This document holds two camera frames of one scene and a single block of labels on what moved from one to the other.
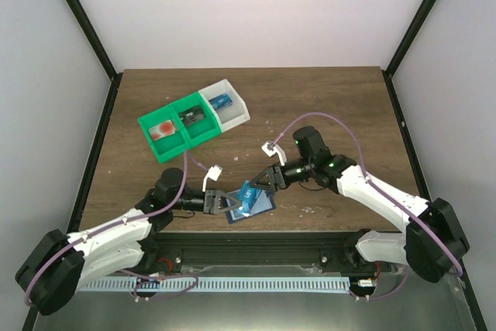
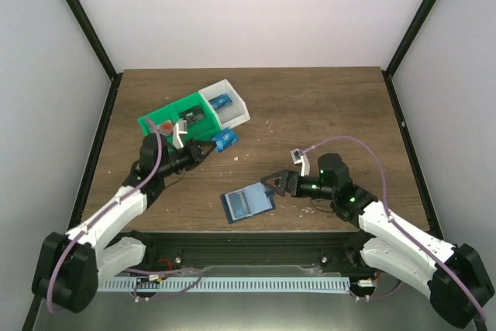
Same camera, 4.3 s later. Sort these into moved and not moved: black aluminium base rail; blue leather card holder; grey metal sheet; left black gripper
Moved: left black gripper
Not moved: blue leather card holder; black aluminium base rail; grey metal sheet
